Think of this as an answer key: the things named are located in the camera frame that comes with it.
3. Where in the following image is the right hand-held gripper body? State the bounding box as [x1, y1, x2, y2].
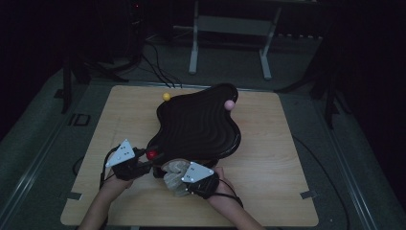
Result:
[181, 161, 221, 200]

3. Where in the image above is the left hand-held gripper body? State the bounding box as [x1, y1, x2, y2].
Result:
[104, 138, 153, 181]

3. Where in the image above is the beige fluffy cloth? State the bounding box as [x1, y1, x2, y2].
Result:
[161, 159, 192, 198]

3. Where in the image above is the black wavy two-tier tray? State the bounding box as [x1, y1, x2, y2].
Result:
[146, 82, 242, 178]

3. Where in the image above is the person's right hand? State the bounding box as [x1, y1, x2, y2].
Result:
[208, 166, 237, 209]

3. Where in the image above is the person's left hand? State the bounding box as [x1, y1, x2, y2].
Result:
[101, 172, 133, 197]

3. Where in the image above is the black tripod stand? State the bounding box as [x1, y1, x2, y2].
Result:
[53, 54, 129, 115]

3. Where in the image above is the dark equipment tower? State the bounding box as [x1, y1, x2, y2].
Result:
[125, 0, 148, 63]

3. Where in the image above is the black metal stand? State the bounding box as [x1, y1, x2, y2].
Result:
[274, 28, 352, 130]

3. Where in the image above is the left hand-held gripper cable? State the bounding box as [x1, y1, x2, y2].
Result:
[99, 144, 121, 190]

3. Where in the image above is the hand-held gripper cable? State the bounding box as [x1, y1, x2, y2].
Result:
[204, 178, 244, 209]
[99, 144, 121, 190]

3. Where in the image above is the right hand-held gripper cable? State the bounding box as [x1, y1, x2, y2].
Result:
[204, 178, 244, 209]

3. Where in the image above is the black floor cable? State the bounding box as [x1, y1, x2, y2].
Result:
[140, 54, 173, 89]
[291, 135, 350, 230]
[149, 41, 184, 89]
[72, 155, 86, 177]

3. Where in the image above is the metal floor rail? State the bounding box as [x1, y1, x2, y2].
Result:
[325, 127, 382, 230]
[0, 85, 109, 226]

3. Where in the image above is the white metal stand frame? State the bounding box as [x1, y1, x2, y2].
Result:
[172, 0, 282, 81]

